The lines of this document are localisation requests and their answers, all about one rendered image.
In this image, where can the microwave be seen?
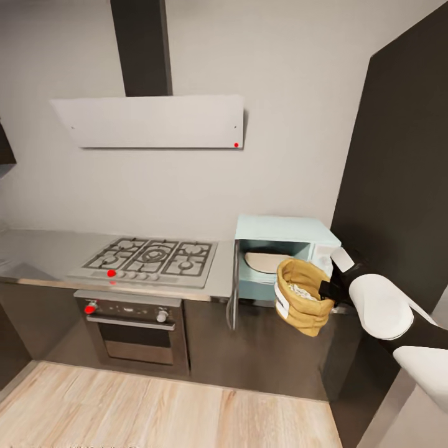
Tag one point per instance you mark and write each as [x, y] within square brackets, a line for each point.
[263, 242]

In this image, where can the fridge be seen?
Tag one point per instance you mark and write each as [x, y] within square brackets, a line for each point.
[392, 207]

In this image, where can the popcorn bag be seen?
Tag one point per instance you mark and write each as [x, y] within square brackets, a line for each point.
[306, 314]

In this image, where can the range hood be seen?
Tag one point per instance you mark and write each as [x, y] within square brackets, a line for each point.
[150, 115]

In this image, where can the burner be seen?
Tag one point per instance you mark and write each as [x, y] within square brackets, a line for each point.
[163, 261]

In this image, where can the oven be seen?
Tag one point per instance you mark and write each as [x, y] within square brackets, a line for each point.
[139, 332]

